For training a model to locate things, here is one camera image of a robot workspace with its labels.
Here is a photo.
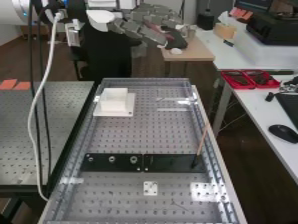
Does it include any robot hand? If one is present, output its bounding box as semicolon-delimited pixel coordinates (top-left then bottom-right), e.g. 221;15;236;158
86;3;189;51

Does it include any thin dark drill bit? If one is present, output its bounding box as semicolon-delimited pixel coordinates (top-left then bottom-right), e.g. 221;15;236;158
171;200;191;213

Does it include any black office chair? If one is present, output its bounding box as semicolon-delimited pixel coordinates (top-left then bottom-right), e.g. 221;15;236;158
79;22;136;86

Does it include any wooden desk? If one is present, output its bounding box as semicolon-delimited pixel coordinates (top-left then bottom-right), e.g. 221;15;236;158
160;31;217;78

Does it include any black bottle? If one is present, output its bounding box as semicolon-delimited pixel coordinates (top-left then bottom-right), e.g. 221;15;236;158
196;7;217;32

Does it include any clear box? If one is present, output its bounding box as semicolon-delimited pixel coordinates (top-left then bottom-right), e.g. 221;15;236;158
39;77;249;224

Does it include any tan tissue box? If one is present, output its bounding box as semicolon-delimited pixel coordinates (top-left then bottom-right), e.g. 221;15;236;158
213;16;237;41

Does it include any small white box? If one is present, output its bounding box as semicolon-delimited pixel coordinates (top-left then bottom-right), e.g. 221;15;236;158
99;86;131;113

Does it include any computer monitor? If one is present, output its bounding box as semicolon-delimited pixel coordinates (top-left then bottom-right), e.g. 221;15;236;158
233;0;277;14

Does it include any red tray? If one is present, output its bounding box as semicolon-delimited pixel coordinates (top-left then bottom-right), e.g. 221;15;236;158
220;69;257;91
243;68;283;90

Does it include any black printer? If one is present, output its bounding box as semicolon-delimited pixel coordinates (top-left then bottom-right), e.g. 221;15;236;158
245;9;298;47

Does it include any orange block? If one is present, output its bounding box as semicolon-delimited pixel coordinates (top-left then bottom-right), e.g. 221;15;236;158
13;81;34;92
0;78;19;91

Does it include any thin stick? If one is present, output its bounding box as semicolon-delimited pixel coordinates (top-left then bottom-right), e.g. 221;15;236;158
193;115;213;168

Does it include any white desk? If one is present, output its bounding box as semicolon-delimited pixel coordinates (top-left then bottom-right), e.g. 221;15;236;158
195;26;298;188

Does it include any black keyboard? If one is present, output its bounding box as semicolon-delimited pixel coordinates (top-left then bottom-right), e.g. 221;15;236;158
275;92;298;132

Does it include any black plate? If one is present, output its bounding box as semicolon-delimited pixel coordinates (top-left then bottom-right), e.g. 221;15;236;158
80;152;209;174

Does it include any black computer mouse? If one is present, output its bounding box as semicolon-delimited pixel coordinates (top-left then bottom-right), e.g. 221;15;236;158
268;123;298;145

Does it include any small white perforated plate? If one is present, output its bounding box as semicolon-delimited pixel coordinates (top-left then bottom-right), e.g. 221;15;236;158
142;180;160;198

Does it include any white cable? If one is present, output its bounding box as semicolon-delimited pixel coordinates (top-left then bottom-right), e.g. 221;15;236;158
27;11;67;203

